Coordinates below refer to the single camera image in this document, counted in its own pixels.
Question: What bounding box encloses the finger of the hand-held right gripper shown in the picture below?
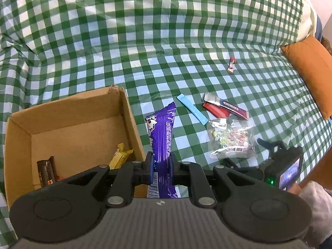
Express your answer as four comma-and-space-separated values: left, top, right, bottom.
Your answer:
223, 159, 264, 181
257, 138, 286, 159

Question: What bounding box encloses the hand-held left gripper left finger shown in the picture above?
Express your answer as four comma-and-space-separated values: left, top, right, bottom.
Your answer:
58, 151, 154, 208

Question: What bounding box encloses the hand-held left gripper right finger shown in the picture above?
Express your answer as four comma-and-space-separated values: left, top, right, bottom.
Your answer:
170, 154, 263, 208

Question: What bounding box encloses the yellow snack bar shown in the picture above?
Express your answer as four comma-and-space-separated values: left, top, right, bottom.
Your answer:
108, 143, 134, 170

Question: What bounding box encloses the purple snack packet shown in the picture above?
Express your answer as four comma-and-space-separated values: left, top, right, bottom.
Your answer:
144, 101, 179, 199

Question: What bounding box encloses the clear bag of candies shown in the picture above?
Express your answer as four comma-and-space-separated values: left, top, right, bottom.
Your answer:
207, 118, 259, 159

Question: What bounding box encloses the white topped magenta packet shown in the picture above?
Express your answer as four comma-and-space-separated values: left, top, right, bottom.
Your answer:
204, 92, 250, 120

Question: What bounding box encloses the red snack packet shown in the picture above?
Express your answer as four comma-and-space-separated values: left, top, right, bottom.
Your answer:
202, 102, 231, 118

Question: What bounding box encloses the light blue stick packet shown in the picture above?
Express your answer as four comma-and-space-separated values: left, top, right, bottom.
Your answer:
177, 93, 209, 125

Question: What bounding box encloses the brown cardboard box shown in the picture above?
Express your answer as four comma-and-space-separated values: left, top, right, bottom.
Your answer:
4, 84, 147, 208

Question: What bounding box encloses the small red black candy bar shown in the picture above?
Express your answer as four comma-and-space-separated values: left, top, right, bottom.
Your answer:
227, 56, 238, 74

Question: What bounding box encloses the dark brown chocolate bar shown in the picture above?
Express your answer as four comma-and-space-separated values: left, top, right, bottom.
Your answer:
37, 156, 57, 187

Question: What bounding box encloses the person's right forearm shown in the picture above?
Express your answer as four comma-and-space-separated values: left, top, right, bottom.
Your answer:
298, 181, 332, 249

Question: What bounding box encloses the person's right hand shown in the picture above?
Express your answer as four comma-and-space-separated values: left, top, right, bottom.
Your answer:
286, 184, 302, 195

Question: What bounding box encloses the orange pillow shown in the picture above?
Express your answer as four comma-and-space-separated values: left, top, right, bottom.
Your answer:
281, 36, 332, 120

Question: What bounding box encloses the green checked blanket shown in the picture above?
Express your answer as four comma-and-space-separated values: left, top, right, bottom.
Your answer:
0, 0, 332, 240

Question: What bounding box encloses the cream pillow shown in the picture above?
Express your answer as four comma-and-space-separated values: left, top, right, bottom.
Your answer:
295, 0, 322, 42

